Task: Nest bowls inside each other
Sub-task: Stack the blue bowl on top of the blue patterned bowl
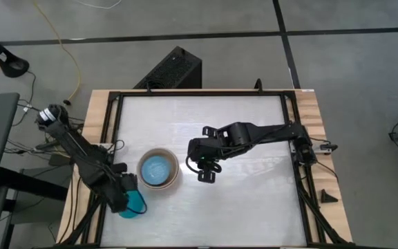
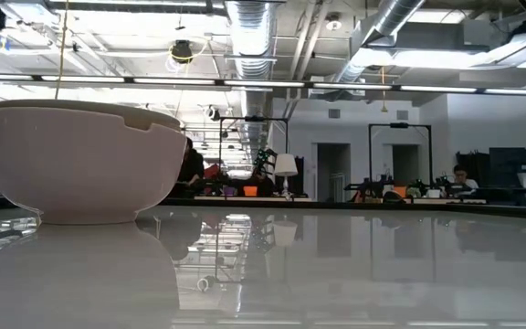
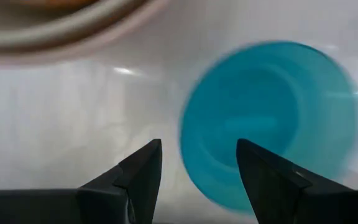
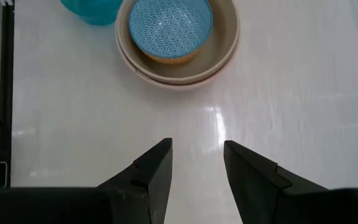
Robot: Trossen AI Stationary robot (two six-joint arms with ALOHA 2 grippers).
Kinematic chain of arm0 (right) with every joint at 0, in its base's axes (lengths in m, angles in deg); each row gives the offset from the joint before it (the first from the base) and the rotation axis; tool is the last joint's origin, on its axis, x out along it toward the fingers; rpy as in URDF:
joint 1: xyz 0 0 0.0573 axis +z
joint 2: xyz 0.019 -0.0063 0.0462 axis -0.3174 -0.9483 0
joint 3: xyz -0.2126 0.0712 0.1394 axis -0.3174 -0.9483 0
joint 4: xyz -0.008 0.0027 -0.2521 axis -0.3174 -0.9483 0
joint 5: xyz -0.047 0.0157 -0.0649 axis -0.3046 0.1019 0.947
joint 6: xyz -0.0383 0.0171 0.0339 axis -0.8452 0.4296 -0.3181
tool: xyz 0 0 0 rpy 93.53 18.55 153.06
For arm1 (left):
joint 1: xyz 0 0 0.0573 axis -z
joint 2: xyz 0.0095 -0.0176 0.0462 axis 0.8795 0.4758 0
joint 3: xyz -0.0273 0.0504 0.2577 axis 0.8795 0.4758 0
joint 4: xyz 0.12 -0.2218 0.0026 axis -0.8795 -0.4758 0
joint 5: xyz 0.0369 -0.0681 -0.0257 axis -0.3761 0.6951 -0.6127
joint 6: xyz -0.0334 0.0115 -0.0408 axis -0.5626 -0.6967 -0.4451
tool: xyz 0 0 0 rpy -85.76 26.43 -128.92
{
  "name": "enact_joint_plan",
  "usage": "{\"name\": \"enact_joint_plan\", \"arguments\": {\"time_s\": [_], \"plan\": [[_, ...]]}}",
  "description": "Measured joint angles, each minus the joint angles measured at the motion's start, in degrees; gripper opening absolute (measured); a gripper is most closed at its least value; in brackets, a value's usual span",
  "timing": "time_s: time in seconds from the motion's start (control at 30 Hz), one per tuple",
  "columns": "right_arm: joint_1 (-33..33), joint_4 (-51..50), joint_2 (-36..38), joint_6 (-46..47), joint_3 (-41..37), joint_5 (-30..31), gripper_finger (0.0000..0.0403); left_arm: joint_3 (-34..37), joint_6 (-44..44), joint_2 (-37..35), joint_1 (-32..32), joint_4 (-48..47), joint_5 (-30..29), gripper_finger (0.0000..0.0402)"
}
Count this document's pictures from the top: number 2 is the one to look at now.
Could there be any grey bowl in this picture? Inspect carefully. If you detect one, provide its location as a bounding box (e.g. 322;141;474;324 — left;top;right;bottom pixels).
0;99;183;133

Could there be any large white bowl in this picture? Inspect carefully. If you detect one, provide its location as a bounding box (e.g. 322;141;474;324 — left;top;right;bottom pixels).
0;106;189;227

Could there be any white table lamp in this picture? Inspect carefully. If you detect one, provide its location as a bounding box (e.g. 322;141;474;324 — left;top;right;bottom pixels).
273;153;300;199

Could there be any person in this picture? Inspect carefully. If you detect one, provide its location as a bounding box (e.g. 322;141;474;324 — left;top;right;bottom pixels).
175;136;206;199
451;164;480;191

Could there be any long ceiling light strip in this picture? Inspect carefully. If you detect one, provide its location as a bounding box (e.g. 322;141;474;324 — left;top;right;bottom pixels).
0;74;526;98

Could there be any black ceiling device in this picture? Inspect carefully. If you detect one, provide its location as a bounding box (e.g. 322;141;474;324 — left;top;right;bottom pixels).
171;39;195;65

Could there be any black monitor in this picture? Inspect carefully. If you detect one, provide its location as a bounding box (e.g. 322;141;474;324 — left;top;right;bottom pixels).
488;146;526;189

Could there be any black robot station frame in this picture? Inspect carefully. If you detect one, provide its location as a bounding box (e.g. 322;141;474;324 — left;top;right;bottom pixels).
367;122;434;194
217;115;290;198

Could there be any large silver ventilation duct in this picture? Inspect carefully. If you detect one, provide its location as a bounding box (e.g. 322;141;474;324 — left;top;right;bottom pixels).
223;0;288;141

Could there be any slanted silver ventilation duct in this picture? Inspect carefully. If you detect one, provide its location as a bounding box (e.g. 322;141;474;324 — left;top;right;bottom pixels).
325;0;428;100

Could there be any yellow cable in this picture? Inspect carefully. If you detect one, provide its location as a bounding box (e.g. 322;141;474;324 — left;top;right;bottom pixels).
54;0;70;101

